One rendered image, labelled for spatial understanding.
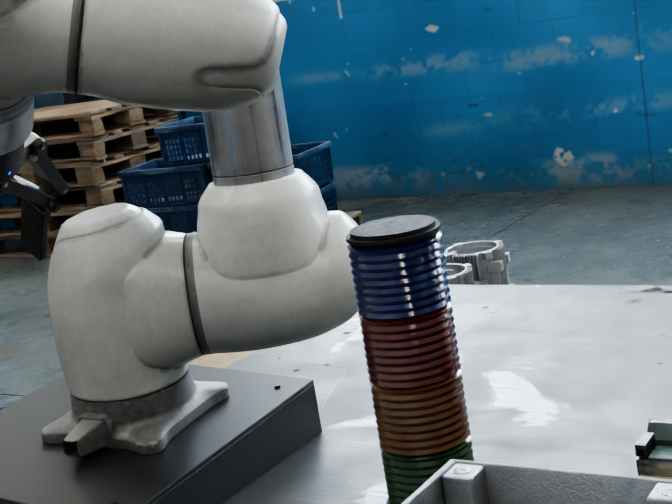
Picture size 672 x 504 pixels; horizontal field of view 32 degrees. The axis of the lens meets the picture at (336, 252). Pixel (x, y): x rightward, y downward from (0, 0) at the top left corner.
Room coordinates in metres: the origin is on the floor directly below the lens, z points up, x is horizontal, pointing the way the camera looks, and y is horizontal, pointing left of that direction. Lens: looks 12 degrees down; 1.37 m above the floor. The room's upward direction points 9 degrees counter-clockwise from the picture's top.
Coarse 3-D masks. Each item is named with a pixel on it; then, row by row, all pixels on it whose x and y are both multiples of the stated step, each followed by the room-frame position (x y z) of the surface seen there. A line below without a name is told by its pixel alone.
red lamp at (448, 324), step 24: (432, 312) 0.70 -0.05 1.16; (384, 336) 0.70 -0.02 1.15; (408, 336) 0.69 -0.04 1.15; (432, 336) 0.70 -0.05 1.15; (384, 360) 0.70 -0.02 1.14; (408, 360) 0.69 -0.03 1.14; (432, 360) 0.70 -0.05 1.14; (456, 360) 0.71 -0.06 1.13; (384, 384) 0.70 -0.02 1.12; (408, 384) 0.69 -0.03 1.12; (432, 384) 0.70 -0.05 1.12
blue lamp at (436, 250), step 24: (432, 240) 0.70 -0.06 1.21; (360, 264) 0.71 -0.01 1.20; (384, 264) 0.70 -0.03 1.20; (408, 264) 0.69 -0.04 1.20; (432, 264) 0.70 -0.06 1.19; (360, 288) 0.71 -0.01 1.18; (384, 288) 0.70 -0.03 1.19; (408, 288) 0.69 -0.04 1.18; (432, 288) 0.70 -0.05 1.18; (360, 312) 0.72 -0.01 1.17; (384, 312) 0.70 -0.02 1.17; (408, 312) 0.69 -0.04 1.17
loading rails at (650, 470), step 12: (660, 420) 1.02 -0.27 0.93; (648, 432) 1.01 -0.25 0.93; (660, 432) 1.01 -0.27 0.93; (636, 444) 0.99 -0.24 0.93; (648, 444) 0.99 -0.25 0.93; (660, 444) 1.01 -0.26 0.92; (636, 456) 0.99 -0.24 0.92; (648, 456) 0.99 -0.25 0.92; (660, 456) 0.98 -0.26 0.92; (648, 468) 0.98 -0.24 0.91; (660, 468) 0.98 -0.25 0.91
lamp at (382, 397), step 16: (448, 384) 0.70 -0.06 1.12; (384, 400) 0.70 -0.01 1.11; (400, 400) 0.70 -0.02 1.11; (416, 400) 0.69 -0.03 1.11; (432, 400) 0.70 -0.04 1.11; (448, 400) 0.70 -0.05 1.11; (464, 400) 0.72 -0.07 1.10; (384, 416) 0.71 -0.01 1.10; (400, 416) 0.70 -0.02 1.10; (416, 416) 0.69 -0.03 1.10; (432, 416) 0.69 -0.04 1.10; (448, 416) 0.70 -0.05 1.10; (464, 416) 0.71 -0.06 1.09; (384, 432) 0.71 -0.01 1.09; (400, 432) 0.70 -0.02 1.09; (416, 432) 0.69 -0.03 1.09; (432, 432) 0.69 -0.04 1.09; (448, 432) 0.70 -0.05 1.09; (464, 432) 0.71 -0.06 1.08; (384, 448) 0.71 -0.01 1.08; (400, 448) 0.70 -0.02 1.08; (416, 448) 0.69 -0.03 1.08; (432, 448) 0.69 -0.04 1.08; (448, 448) 0.70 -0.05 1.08
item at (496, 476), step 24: (432, 480) 0.50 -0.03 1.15; (456, 480) 0.50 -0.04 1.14; (480, 480) 0.50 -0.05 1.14; (504, 480) 0.50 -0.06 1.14; (528, 480) 0.49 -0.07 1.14; (552, 480) 0.49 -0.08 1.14; (576, 480) 0.48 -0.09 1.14; (600, 480) 0.47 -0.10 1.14; (624, 480) 0.47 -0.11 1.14; (648, 480) 0.46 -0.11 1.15
